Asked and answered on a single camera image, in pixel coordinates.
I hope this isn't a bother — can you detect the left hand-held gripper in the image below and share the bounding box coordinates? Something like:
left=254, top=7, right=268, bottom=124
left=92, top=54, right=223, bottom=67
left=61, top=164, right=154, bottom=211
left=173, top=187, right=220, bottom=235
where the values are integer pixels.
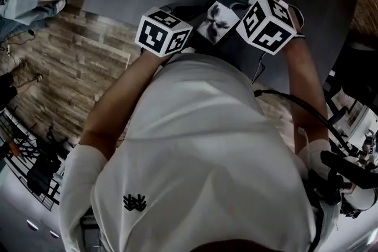
left=135, top=2, right=207, bottom=57

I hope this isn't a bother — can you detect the person's right hand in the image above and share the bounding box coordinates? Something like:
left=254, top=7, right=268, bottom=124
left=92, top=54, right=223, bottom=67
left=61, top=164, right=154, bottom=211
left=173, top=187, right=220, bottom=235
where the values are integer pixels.
left=288, top=4, right=305, bottom=38

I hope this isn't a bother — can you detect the black office chair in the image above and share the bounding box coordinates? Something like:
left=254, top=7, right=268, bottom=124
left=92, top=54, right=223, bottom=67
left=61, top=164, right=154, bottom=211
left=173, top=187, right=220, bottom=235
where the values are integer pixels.
left=324, top=41, right=378, bottom=127

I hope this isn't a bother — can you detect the person's white shirt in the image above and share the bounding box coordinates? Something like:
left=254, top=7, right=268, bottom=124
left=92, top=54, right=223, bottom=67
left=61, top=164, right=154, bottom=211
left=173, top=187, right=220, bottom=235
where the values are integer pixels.
left=58, top=51, right=340, bottom=252

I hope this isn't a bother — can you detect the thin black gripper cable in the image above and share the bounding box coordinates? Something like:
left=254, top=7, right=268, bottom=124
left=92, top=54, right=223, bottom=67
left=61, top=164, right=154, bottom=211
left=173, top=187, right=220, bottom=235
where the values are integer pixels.
left=252, top=51, right=267, bottom=84

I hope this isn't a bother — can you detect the black wire rack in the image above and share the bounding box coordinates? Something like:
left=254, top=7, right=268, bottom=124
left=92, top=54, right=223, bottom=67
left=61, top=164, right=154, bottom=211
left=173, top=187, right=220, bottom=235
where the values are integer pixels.
left=0, top=107, right=64, bottom=213

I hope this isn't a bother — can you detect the thick black cable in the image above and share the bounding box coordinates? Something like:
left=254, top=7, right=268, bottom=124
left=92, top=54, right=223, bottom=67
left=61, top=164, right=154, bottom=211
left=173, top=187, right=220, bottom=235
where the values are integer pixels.
left=253, top=88, right=357, bottom=157

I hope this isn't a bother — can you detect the black bag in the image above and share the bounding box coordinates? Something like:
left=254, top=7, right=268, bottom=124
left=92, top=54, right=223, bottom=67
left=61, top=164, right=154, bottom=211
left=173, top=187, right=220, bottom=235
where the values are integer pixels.
left=28, top=153, right=60, bottom=196

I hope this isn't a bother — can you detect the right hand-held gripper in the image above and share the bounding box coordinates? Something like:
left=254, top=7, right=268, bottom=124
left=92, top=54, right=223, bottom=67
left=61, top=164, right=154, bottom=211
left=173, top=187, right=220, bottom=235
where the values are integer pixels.
left=236, top=0, right=297, bottom=56

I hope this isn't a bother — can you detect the black framed picture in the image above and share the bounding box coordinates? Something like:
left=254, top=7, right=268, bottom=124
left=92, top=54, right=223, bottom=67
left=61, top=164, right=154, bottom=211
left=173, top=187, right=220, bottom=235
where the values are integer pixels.
left=193, top=0, right=242, bottom=47

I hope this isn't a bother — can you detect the person's left forearm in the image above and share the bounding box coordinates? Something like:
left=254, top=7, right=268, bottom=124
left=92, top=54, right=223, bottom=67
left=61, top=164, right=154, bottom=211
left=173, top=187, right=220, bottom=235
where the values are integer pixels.
left=79, top=50, right=166, bottom=162

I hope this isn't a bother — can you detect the person's right forearm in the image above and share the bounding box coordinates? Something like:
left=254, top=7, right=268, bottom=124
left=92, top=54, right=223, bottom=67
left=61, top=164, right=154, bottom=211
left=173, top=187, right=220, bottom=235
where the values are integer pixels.
left=280, top=37, right=330, bottom=154

